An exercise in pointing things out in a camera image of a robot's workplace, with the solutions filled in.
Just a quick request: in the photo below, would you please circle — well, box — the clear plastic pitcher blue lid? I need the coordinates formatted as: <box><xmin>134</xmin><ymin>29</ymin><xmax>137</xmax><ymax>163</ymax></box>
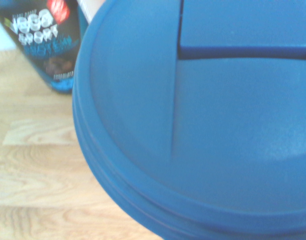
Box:
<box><xmin>72</xmin><ymin>0</ymin><xmax>306</xmax><ymax>240</ymax></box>

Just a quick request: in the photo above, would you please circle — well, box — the black protein powder tub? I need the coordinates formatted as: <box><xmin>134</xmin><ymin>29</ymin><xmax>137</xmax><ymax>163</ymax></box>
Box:
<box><xmin>0</xmin><ymin>0</ymin><xmax>84</xmax><ymax>95</ymax></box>

